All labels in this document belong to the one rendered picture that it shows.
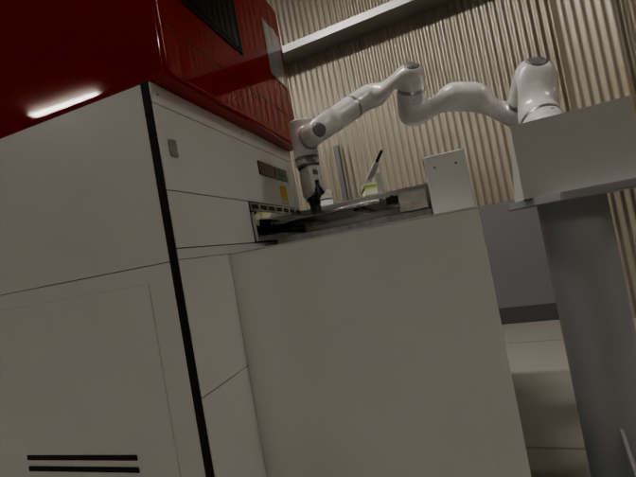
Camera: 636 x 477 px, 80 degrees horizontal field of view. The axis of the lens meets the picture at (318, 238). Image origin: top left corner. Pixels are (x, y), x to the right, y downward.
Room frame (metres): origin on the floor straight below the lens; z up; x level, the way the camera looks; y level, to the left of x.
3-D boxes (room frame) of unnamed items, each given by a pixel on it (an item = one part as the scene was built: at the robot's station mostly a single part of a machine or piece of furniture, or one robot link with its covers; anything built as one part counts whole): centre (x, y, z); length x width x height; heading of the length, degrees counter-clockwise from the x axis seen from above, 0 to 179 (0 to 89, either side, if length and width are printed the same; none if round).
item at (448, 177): (1.15, -0.41, 0.89); 0.55 x 0.09 x 0.14; 162
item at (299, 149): (1.29, -0.01, 1.17); 0.09 x 0.08 x 0.13; 29
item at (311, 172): (1.29, -0.01, 1.03); 0.10 x 0.07 x 0.11; 23
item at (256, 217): (1.37, 0.12, 0.89); 0.44 x 0.02 x 0.10; 162
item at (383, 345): (1.36, -0.21, 0.41); 0.96 x 0.64 x 0.82; 162
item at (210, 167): (1.21, 0.19, 1.02); 0.81 x 0.03 x 0.40; 162
